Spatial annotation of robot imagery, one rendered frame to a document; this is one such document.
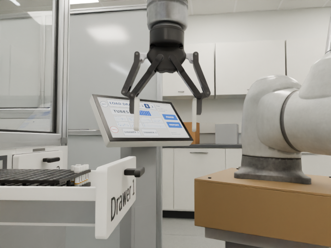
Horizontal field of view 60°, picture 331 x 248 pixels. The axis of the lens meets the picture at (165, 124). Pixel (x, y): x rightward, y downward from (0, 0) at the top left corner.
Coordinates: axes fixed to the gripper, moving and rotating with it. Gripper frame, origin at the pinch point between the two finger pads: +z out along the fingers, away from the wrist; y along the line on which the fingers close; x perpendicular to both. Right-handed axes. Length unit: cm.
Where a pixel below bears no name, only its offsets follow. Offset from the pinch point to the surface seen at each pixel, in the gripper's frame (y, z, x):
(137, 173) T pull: 4.7, 10.0, 6.4
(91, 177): 18.1, 13.0, -8.8
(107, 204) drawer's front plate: 7.8, 13.6, 16.8
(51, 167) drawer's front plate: 40, 13, -34
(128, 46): 40, -72, -164
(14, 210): 23.1, 15.4, 15.4
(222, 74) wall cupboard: -58, -86, -317
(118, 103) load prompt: 29, -16, -87
